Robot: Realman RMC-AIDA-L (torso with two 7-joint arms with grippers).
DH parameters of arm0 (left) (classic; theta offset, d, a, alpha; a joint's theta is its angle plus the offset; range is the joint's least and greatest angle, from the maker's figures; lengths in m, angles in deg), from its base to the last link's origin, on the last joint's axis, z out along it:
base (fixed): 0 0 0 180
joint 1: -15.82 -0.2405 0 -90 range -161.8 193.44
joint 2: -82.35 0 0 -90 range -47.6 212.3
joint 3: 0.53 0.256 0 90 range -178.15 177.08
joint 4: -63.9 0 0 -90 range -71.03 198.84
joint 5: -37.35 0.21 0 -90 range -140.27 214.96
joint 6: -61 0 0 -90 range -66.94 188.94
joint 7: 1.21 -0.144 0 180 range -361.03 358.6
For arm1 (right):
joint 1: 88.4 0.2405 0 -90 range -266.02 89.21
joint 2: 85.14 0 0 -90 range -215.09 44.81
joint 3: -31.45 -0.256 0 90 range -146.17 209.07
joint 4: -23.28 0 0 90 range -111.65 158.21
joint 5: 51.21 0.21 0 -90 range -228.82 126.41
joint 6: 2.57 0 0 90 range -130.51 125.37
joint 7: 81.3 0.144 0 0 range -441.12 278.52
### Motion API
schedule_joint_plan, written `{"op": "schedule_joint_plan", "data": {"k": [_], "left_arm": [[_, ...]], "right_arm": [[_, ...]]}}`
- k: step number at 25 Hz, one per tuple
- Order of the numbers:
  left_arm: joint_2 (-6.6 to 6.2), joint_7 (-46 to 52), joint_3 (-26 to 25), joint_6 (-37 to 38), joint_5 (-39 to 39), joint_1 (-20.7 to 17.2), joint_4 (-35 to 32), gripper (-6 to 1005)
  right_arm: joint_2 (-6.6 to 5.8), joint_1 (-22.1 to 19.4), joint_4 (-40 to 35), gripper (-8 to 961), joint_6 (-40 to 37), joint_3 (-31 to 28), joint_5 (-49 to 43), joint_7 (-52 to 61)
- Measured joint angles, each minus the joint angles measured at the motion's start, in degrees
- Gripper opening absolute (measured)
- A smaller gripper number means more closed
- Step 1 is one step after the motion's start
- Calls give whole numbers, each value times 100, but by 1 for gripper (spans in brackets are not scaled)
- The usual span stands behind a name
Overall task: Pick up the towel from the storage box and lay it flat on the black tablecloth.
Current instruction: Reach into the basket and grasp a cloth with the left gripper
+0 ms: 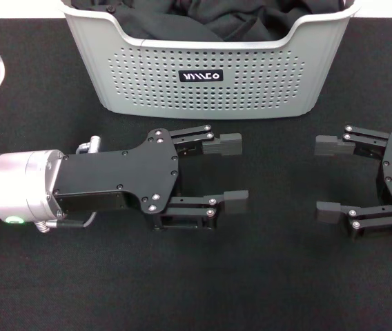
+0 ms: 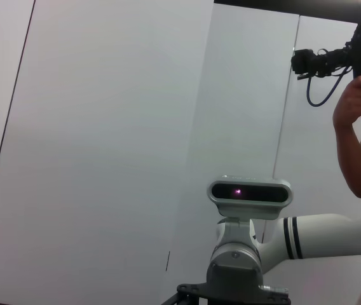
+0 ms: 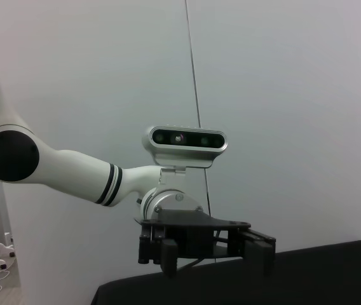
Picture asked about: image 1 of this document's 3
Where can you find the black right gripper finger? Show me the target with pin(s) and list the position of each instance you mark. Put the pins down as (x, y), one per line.
(228, 145)
(235, 201)

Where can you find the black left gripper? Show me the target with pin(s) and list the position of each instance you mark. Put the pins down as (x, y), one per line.
(113, 179)

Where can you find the grey perforated plastic storage basket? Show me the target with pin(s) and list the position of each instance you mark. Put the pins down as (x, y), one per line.
(258, 82)

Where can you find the black tablecloth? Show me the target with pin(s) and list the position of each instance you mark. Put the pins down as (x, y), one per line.
(196, 276)

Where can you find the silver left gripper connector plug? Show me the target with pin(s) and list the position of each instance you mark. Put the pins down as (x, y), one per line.
(90, 145)

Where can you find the black crumpled cloth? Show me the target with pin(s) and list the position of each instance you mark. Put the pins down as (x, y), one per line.
(196, 20)

